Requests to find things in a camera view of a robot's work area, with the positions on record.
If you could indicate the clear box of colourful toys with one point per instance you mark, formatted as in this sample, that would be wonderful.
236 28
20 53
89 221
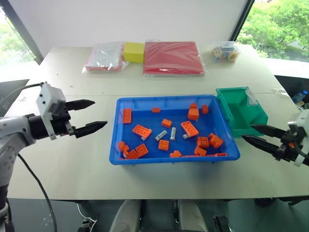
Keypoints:
224 52

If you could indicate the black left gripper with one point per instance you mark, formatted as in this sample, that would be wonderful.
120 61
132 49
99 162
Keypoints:
60 123

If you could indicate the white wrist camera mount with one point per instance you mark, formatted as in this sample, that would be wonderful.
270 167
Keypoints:
46 96
303 120

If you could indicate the dark window frame post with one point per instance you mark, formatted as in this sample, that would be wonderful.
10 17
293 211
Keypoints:
243 19
23 31

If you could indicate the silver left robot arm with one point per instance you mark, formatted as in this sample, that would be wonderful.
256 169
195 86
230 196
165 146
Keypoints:
14 130

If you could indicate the plastic water bottle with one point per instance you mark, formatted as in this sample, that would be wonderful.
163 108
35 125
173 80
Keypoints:
300 96

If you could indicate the orange chunky building block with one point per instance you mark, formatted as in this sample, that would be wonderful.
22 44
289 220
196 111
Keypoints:
193 114

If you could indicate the yellow block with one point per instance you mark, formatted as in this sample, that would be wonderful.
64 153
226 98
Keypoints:
134 52

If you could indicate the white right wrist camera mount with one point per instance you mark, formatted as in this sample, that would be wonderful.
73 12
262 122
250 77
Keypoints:
303 120

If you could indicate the orange long building block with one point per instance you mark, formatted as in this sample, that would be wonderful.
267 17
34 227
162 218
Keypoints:
189 127
141 130
127 116

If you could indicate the blue plastic bin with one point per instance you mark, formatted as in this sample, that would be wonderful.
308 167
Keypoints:
144 116

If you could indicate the grey rounded shape under table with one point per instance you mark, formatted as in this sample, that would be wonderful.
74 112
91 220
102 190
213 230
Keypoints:
125 216
192 216

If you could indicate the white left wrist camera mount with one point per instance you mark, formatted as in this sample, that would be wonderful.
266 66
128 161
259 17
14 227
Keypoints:
46 96

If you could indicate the red paper pack in plastic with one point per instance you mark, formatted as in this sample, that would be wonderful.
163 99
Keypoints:
172 58

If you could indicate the green plastic bin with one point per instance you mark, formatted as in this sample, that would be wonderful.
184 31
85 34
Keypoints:
237 111

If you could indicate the orange small building block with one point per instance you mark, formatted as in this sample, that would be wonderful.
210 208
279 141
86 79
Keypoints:
156 110
175 154
121 145
166 123
193 106
220 154

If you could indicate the clear plastic bag red sheets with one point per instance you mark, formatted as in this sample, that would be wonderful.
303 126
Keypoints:
105 56

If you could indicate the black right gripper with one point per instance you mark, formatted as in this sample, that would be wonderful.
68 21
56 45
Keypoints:
288 149

